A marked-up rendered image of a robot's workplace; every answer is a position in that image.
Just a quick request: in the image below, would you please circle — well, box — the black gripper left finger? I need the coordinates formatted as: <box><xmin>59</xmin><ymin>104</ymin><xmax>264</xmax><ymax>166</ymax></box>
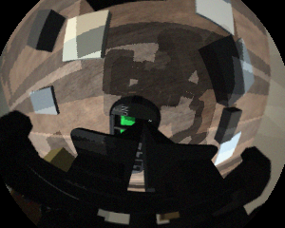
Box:
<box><xmin>70</xmin><ymin>119</ymin><xmax>145</xmax><ymax>182</ymax></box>

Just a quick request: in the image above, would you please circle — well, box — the dark grey controller unit with green rocker switches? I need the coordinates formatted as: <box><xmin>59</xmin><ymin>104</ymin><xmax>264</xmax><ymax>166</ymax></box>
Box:
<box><xmin>109</xmin><ymin>95</ymin><xmax>161</xmax><ymax>174</ymax></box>

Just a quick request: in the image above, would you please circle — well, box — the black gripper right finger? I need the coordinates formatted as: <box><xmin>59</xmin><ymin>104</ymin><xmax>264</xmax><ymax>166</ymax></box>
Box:
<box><xmin>142</xmin><ymin>119</ymin><xmax>218</xmax><ymax>193</ymax></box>

